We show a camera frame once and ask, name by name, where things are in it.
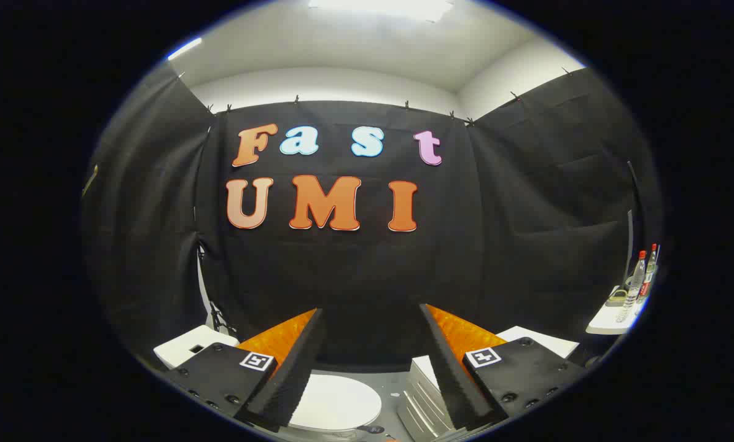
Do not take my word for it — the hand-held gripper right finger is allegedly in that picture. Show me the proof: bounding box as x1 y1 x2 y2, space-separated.
419 303 590 432

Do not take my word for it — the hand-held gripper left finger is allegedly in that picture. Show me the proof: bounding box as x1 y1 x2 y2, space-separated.
163 308 327 433

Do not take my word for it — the white toilet lid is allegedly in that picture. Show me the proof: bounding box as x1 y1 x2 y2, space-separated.
288 373 383 433

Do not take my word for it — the white drawer cabinet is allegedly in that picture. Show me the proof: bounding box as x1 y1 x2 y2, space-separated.
396 325 581 440

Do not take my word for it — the white box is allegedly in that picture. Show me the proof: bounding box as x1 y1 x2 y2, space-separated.
154 324 240 370

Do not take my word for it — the black backdrop cloth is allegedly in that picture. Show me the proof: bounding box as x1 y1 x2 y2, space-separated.
81 61 656 372

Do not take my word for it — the clear bottle red cap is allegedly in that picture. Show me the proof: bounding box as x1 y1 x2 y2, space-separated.
615 250 647 324

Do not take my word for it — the grey upright pole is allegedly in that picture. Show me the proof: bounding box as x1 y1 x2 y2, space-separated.
625 210 635 289

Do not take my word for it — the clear bottle red label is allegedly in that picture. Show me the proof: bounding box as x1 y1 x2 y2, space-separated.
639 244 660 303

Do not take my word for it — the ceiling light panel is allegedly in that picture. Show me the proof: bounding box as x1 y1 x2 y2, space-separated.
308 0 455 23

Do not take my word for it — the white wall shelf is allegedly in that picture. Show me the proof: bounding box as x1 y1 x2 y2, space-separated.
586 285 645 336

